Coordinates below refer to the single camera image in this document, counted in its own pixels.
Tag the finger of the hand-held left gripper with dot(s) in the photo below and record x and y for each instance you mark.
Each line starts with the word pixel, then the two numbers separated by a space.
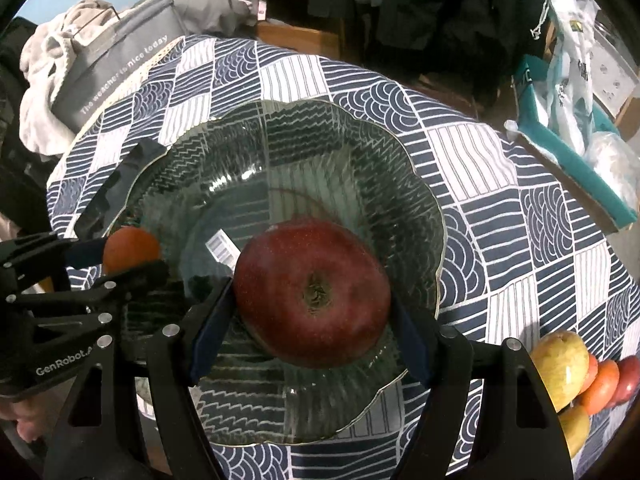
pixel 135 277
pixel 85 252

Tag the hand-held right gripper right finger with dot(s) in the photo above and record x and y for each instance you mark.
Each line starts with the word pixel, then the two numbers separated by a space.
pixel 407 345

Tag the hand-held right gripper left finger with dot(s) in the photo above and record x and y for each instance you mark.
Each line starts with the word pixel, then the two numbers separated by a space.
pixel 212 325

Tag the small tangerine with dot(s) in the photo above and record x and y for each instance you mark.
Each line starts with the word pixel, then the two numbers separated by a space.
pixel 130 250

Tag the large dark red apple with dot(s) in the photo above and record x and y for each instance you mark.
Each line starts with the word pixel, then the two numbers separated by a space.
pixel 300 260

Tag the yellow pear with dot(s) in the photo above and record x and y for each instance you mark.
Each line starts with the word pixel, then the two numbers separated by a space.
pixel 560 365

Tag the scalloped glass plate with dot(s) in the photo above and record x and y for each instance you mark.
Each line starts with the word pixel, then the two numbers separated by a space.
pixel 300 160

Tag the green yellow mango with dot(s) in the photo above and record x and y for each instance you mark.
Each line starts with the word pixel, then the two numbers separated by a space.
pixel 575 430

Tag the orange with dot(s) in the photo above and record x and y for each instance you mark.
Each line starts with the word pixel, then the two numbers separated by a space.
pixel 602 387
pixel 593 372

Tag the person's left hand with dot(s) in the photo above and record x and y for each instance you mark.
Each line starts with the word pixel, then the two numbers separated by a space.
pixel 22 422

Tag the grey printed tote bag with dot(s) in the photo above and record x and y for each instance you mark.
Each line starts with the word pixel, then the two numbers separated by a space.
pixel 110 60

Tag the beige cloth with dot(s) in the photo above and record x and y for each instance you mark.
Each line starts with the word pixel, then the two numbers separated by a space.
pixel 45 60

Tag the navy white patterned tablecloth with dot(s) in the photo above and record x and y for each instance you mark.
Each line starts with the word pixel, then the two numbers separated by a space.
pixel 500 160

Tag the teal box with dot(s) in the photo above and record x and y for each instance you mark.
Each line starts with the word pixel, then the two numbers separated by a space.
pixel 575 170

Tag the grey garment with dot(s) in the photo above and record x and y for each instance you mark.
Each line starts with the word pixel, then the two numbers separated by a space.
pixel 210 5

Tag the clear plastic bag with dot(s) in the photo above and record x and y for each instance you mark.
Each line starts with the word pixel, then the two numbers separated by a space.
pixel 615 160

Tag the wooden furniture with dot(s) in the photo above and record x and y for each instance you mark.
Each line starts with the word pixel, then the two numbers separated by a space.
pixel 300 37

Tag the dark hanging clothes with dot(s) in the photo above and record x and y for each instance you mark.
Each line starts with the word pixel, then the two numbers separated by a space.
pixel 425 10

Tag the white printed plastic bag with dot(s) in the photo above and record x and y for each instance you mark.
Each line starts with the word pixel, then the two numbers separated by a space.
pixel 575 35

